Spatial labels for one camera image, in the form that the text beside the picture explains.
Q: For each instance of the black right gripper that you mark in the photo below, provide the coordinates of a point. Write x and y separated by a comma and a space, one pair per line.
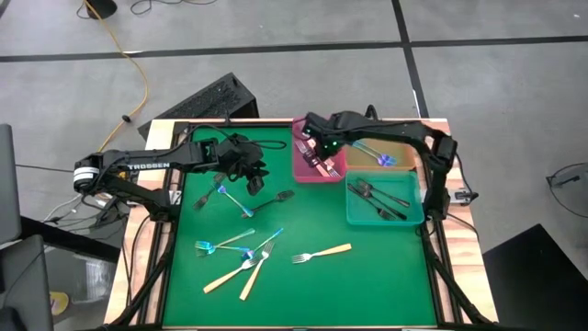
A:
326, 133

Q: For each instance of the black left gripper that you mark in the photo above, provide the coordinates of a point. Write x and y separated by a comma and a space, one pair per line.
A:
239, 156

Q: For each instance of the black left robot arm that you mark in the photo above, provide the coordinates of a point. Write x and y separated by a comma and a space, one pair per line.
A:
184, 158

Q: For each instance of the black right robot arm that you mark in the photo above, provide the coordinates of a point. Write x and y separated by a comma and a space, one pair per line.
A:
390, 128

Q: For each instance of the pink plastic bin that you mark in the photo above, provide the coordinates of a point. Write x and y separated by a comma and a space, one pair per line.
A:
303, 177

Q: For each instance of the teal plastic bin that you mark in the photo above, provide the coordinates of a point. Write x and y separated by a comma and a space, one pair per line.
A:
399, 181

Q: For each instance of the orange plastic bin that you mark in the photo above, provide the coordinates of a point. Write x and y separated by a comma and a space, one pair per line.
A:
406, 151

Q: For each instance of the black perforated case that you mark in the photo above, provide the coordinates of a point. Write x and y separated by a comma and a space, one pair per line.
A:
211, 99

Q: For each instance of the green table mat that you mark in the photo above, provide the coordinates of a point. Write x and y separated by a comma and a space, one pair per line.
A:
344, 285

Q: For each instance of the wooden table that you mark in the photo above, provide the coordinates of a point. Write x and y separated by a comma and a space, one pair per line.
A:
466, 257

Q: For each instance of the black round stand base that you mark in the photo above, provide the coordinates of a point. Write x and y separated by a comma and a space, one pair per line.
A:
102, 7

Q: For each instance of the yellow floor sticker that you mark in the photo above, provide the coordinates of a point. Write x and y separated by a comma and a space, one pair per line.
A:
59, 303

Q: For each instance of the black side table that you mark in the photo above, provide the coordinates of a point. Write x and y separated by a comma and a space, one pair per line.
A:
542, 285

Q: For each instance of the dark grey monitor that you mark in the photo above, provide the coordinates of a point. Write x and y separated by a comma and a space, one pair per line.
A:
23, 285

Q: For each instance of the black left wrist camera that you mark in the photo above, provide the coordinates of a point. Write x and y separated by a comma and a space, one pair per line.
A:
234, 147

